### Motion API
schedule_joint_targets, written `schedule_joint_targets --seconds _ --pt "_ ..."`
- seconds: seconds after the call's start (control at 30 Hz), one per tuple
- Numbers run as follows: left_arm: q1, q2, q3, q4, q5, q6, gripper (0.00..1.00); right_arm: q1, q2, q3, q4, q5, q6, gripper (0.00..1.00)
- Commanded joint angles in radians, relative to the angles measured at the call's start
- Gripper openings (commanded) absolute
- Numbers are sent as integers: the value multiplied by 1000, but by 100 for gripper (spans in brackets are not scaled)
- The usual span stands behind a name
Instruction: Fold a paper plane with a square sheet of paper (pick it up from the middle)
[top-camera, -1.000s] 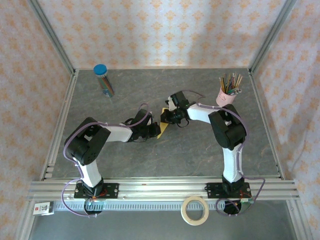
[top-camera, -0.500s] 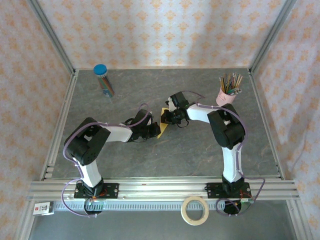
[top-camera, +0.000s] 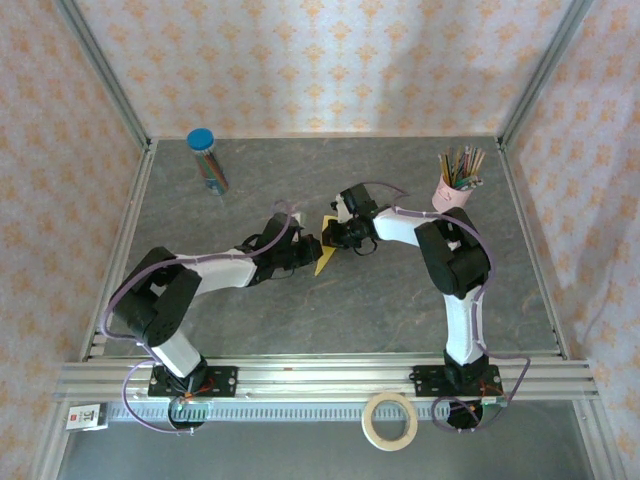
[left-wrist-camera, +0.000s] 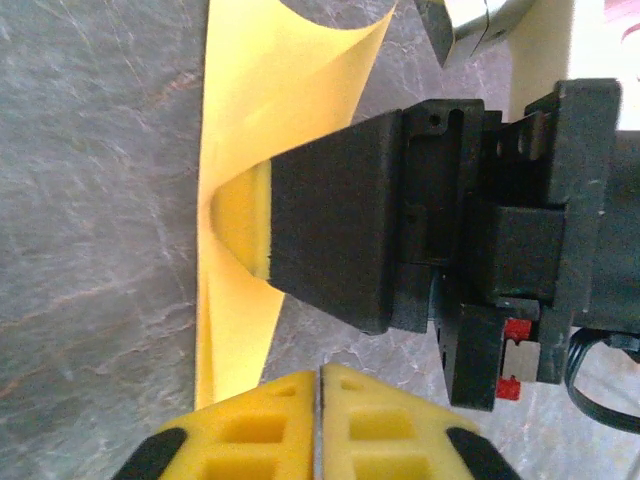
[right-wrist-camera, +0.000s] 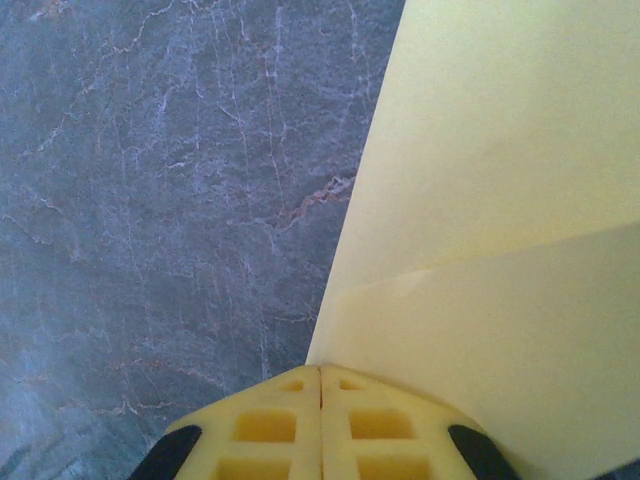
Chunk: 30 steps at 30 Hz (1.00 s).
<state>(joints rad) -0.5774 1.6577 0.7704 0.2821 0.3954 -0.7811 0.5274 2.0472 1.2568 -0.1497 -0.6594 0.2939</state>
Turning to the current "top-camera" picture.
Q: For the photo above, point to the yellow paper sheet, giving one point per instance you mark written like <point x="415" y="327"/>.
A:
<point x="324" y="262"/>

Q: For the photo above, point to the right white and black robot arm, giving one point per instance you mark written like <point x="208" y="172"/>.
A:
<point x="395" y="227"/>

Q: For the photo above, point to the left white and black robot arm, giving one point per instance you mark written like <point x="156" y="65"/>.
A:
<point x="225" y="270"/>

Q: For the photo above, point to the pink pencil cup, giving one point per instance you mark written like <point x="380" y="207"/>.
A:
<point x="447" y="195"/>

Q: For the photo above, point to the pencil tube with blue lid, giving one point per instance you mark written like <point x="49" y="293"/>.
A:
<point x="212" y="170"/>

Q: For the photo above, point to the bunch of coloured pencils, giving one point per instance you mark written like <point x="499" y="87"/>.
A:
<point x="462" y="167"/>

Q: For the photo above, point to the masking tape roll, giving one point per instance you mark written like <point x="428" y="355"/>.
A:
<point x="390" y="445"/>

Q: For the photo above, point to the white card with red mark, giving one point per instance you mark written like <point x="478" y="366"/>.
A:
<point x="87" y="416"/>

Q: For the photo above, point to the wide aluminium frame rail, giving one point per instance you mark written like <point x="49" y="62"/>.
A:
<point x="325" y="375"/>

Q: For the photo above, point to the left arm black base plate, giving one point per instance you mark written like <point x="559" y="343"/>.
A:
<point x="225" y="377"/>

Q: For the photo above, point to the aluminium side rail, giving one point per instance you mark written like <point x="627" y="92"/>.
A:
<point x="535" y="260"/>
<point x="120" y="250"/>

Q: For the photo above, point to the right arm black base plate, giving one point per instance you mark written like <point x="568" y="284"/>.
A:
<point x="425" y="380"/>

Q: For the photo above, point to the aluminium frame post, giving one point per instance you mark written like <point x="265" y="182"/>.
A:
<point x="542" y="65"/>
<point x="107" y="75"/>

